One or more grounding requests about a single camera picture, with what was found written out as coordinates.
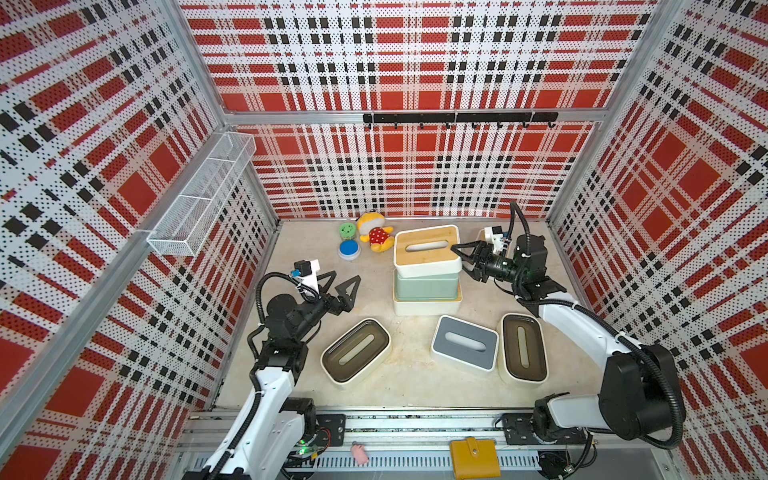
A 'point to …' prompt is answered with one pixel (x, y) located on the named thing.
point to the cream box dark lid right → (522, 349)
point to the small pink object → (360, 454)
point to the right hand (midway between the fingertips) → (455, 254)
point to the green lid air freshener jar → (347, 230)
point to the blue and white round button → (349, 249)
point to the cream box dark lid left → (353, 355)
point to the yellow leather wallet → (475, 458)
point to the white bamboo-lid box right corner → (481, 235)
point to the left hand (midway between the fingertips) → (351, 275)
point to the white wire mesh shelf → (187, 223)
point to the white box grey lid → (464, 344)
